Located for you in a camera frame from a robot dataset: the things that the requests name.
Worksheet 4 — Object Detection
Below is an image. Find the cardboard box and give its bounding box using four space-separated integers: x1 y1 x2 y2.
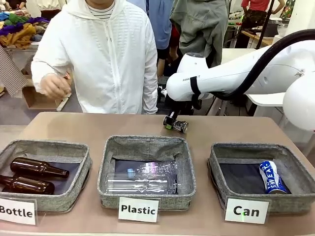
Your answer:
21 85 73 111

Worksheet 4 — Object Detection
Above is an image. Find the black plastic stool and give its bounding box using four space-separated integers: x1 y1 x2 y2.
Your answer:
157 75 173 104

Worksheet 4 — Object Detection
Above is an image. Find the white Can label card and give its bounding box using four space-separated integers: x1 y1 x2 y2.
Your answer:
224 198 270 224

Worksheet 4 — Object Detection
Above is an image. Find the person in red top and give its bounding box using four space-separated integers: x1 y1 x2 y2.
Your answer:
236 0 283 49

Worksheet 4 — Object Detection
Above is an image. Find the colourful clothes pile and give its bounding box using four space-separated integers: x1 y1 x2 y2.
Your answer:
0 9 50 50

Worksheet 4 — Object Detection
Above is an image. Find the person in white jacket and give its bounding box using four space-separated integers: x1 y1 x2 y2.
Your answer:
31 0 159 115

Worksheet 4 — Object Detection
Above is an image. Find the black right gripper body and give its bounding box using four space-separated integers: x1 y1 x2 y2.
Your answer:
164 95 197 117

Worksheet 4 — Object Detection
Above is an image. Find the grey fabric basket bottle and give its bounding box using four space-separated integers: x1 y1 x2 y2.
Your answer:
0 139 93 213

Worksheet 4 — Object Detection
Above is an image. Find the black stand pole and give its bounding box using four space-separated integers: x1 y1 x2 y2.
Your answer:
255 0 277 50

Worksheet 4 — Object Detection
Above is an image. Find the checked fabric cloth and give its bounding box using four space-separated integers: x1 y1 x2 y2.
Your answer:
0 45 34 98

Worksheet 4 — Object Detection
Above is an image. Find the white Bottle label card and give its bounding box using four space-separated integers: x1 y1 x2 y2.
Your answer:
0 197 38 226

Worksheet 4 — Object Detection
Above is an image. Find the black crushed can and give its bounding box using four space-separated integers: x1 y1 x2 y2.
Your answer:
173 120 189 134

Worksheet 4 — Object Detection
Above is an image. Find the white Plastic label card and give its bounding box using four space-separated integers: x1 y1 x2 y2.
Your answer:
118 196 160 223

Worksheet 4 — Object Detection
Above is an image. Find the grey fabric basket plastic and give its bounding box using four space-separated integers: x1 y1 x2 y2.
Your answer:
96 134 197 211

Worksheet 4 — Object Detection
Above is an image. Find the person in blue shirt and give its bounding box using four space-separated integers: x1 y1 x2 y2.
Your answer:
134 0 173 77

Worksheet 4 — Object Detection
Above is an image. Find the person right hand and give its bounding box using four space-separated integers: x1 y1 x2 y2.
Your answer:
36 73 72 99

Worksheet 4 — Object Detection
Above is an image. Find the grey fabric basket can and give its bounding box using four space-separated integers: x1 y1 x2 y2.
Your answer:
207 142 315 215

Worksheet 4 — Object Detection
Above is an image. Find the brown glass bottle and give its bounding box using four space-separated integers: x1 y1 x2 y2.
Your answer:
0 174 56 196
10 157 70 179

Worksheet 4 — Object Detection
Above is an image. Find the large clear plastic bottle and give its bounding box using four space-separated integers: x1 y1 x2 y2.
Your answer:
105 173 183 195

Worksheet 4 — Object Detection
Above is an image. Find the blue white Sweat can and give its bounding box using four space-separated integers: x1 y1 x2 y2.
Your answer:
258 159 292 195

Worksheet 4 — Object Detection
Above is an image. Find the person in grey jacket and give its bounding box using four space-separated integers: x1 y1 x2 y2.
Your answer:
169 0 230 68

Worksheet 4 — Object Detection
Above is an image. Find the black strap on right arm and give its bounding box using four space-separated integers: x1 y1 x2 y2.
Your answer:
189 76 202 110

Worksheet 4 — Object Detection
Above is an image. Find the wooden background table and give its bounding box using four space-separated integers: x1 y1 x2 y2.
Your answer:
241 29 281 50

